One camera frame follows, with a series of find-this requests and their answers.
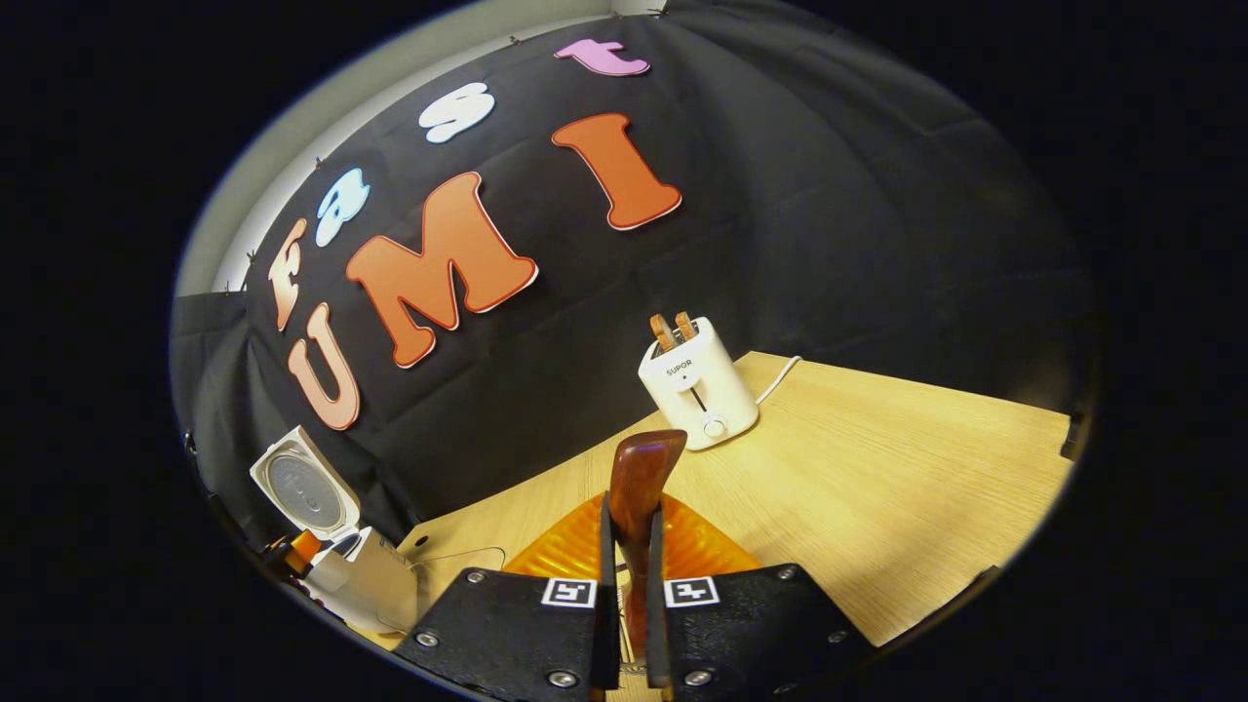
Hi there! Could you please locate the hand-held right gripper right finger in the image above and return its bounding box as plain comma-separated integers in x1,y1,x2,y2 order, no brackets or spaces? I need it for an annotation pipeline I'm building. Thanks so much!
643,492,874,702

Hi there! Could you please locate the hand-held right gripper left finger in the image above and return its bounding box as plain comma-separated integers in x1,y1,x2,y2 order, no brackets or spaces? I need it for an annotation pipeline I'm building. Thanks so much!
395,492,620,702

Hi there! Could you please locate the white rice cooker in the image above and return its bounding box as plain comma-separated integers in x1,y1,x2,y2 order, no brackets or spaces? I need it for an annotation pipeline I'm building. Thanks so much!
250,425,420,635

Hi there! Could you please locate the brown wooden spoon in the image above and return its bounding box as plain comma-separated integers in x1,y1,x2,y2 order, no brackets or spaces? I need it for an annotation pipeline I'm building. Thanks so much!
609,429,688,666

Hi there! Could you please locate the clear plastic container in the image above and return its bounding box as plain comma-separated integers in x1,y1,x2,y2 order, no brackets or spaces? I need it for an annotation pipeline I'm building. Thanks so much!
395,546,508,630

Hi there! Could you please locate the white toaster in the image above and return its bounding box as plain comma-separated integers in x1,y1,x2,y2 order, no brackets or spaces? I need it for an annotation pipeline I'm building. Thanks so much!
639,316,760,451

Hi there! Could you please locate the black backdrop cloth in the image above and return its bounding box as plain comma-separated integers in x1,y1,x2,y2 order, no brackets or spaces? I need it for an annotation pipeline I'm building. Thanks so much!
168,0,1103,547

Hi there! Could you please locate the white toaster cable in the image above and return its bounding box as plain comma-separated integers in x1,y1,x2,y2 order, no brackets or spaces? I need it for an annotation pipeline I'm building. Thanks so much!
756,355,802,407

